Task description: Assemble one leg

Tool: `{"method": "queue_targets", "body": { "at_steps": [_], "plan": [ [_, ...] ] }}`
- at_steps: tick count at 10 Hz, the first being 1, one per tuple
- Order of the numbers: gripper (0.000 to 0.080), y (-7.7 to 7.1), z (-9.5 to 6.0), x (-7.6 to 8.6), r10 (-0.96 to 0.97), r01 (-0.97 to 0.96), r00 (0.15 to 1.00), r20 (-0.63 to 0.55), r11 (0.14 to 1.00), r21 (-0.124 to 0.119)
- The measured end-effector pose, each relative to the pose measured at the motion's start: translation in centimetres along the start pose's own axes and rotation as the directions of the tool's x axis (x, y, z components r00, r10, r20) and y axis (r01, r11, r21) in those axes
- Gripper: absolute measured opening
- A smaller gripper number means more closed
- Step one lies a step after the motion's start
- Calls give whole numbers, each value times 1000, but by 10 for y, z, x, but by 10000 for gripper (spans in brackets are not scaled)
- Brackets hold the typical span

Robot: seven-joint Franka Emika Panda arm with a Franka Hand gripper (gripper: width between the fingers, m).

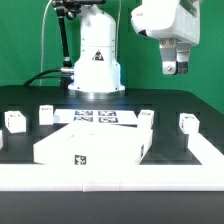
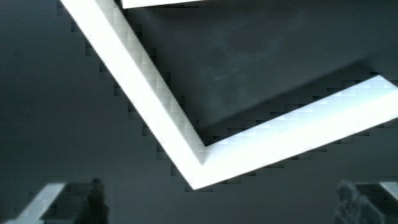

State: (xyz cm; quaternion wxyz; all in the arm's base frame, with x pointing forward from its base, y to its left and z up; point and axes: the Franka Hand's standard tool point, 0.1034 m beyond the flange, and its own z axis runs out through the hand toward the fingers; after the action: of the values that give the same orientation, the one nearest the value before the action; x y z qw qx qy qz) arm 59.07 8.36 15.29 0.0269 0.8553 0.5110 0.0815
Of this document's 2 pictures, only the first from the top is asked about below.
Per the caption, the grey thin cable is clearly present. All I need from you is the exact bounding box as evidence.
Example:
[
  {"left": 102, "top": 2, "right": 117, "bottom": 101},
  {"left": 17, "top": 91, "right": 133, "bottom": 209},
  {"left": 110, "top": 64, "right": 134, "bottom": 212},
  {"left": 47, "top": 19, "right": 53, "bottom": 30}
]
[{"left": 39, "top": 0, "right": 54, "bottom": 87}]

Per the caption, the black cable bundle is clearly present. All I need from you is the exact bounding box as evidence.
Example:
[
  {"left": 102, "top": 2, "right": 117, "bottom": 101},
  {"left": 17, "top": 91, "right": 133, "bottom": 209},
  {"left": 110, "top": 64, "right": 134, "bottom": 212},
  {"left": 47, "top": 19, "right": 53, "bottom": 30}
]
[{"left": 22, "top": 67, "right": 75, "bottom": 87}]

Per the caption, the white square table top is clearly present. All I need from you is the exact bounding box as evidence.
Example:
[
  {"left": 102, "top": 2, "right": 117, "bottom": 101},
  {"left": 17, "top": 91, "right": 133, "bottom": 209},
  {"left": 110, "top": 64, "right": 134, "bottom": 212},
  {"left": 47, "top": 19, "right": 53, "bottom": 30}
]
[{"left": 33, "top": 121, "right": 153, "bottom": 167}]

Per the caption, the white sheet with AprilTags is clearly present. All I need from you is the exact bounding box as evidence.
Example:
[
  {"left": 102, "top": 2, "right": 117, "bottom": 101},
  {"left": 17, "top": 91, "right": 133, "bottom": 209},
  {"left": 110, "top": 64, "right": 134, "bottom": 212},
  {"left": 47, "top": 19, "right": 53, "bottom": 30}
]
[{"left": 54, "top": 109, "right": 137, "bottom": 125}]

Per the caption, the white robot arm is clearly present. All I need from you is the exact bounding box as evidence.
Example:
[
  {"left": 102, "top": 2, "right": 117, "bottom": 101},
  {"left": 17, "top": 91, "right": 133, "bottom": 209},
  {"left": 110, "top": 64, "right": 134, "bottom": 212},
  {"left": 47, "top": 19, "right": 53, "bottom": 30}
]
[{"left": 68, "top": 0, "right": 202, "bottom": 99}]

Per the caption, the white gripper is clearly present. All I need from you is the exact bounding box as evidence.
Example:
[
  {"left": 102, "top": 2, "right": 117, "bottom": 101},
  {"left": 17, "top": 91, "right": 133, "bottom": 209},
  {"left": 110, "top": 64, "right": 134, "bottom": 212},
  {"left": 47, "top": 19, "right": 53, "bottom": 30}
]
[{"left": 131, "top": 0, "right": 201, "bottom": 75}]

